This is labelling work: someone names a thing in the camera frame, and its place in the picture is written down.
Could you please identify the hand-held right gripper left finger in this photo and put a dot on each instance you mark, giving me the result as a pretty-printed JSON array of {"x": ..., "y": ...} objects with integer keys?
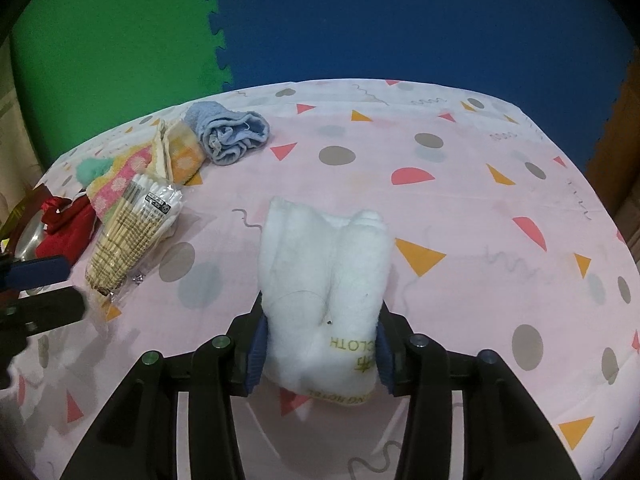
[{"x": 257, "y": 355}]

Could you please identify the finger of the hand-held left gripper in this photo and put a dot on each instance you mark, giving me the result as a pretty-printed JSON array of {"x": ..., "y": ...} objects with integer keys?
[
  {"x": 47, "y": 310},
  {"x": 37, "y": 271}
]

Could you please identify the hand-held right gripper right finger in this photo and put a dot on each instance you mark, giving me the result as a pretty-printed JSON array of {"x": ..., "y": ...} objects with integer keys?
[{"x": 386, "y": 362}]

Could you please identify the red and silver pouch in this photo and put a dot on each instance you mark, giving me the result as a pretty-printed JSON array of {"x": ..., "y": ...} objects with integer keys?
[{"x": 65, "y": 235}]

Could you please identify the white towel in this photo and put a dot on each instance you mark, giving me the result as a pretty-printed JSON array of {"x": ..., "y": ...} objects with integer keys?
[{"x": 320, "y": 270}]

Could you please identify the teal fluffy scrunchie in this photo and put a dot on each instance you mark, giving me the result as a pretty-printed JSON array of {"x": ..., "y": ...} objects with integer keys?
[{"x": 92, "y": 169}]

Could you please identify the pastel flowered towel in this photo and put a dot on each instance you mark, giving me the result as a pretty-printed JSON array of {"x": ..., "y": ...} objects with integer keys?
[{"x": 120, "y": 180}]

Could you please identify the blue towel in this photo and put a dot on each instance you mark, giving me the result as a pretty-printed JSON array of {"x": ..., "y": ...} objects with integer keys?
[{"x": 225, "y": 130}]

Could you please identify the steel bowl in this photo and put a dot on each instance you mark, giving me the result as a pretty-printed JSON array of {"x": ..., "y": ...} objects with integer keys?
[{"x": 27, "y": 242}]

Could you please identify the cotton swab packet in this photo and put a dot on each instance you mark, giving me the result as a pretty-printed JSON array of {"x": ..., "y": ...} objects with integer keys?
[{"x": 130, "y": 230}]

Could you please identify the pink patterned tablecloth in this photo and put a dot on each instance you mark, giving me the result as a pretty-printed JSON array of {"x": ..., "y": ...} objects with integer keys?
[{"x": 450, "y": 210}]

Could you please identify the green foam mat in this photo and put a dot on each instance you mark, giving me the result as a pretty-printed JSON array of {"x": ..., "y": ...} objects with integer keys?
[{"x": 125, "y": 35}]

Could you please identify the blue foam mat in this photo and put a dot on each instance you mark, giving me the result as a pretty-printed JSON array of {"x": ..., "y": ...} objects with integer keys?
[{"x": 425, "y": 25}]

